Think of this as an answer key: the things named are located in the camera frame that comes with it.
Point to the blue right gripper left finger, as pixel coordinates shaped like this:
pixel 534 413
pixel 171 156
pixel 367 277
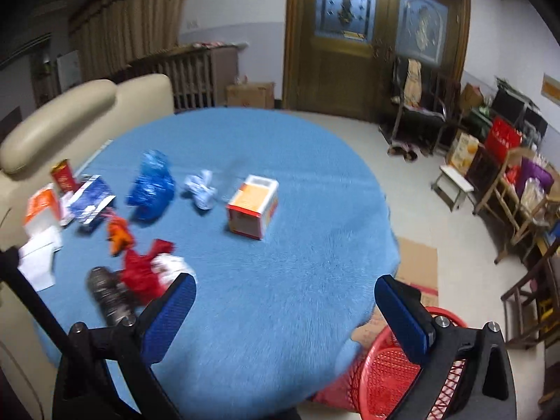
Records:
pixel 162 319

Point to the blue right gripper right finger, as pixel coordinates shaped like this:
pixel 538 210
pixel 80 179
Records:
pixel 407 318

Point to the grey plastic bag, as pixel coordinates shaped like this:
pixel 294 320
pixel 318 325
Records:
pixel 114 300

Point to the red plastic bag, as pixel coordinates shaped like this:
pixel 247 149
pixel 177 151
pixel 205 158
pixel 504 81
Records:
pixel 138 275

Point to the orange white carton box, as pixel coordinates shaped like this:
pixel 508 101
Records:
pixel 252 207

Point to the flat cardboard sheet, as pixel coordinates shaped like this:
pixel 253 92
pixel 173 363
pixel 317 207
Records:
pixel 418 268

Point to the red plastic mesh basket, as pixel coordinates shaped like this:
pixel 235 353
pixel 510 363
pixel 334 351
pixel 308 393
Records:
pixel 376 380

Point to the orange crumpled wrapper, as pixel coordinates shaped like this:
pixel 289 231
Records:
pixel 119 235

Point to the white small stool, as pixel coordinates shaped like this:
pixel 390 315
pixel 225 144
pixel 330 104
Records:
pixel 463 189

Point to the dark wooden chair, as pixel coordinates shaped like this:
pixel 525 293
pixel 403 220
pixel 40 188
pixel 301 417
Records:
pixel 534 300

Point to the blue plastic bag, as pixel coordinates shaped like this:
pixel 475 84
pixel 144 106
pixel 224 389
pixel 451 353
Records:
pixel 153 189

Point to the bamboo bench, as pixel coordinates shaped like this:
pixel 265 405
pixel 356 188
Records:
pixel 528 217

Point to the white paper sheet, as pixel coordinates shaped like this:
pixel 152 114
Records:
pixel 36 258

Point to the blue white snack packet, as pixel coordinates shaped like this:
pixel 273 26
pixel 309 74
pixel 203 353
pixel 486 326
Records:
pixel 91 200

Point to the slippers on floor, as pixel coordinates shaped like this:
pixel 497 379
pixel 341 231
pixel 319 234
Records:
pixel 407 151

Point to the white blue crumpled wrapper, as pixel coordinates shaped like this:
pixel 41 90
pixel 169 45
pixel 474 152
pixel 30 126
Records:
pixel 201 189

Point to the blue fuzzy bed cover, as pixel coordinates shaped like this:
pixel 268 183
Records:
pixel 273 318

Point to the orange white flat box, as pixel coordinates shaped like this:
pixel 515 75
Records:
pixel 43 211

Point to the orange fruit carton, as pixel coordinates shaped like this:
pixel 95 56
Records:
pixel 462 152

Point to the red small packet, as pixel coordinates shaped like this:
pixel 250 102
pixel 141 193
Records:
pixel 63 176

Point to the purple bag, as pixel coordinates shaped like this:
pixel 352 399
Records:
pixel 530 170

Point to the black metal chair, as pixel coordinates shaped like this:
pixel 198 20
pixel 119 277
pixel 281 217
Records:
pixel 426 102

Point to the red gift bag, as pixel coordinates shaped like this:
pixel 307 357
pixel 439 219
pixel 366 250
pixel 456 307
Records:
pixel 501 138

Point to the beige leather headboard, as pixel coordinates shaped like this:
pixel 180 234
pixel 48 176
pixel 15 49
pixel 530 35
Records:
pixel 73 126

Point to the wooden radiator cover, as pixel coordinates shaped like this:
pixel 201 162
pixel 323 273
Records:
pixel 199 74

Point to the brown wooden double door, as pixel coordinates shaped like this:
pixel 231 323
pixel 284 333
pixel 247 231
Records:
pixel 339 54

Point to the brown curtain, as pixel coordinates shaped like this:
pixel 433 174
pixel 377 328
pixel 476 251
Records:
pixel 110 34

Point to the cardboard box by wall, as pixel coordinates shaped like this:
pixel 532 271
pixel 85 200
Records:
pixel 254 95

